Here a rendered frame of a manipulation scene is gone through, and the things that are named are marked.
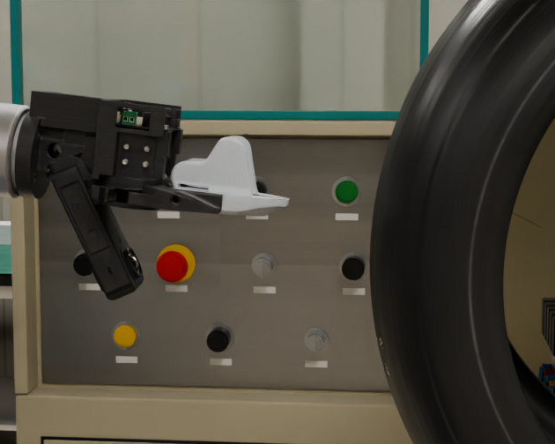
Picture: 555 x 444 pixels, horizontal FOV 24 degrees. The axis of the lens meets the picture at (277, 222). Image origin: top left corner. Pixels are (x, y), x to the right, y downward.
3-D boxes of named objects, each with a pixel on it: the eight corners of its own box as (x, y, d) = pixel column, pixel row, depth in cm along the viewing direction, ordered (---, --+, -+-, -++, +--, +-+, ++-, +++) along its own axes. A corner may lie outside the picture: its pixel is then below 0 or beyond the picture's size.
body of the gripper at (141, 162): (173, 108, 97) (19, 90, 99) (161, 220, 98) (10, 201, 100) (190, 107, 105) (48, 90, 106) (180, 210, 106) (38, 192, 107)
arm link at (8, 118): (-45, 196, 100) (-11, 188, 108) (12, 203, 100) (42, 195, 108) (-36, 100, 99) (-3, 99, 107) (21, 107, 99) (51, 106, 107)
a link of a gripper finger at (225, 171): (292, 145, 98) (172, 130, 98) (282, 222, 98) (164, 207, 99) (295, 144, 101) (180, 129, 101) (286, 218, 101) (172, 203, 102)
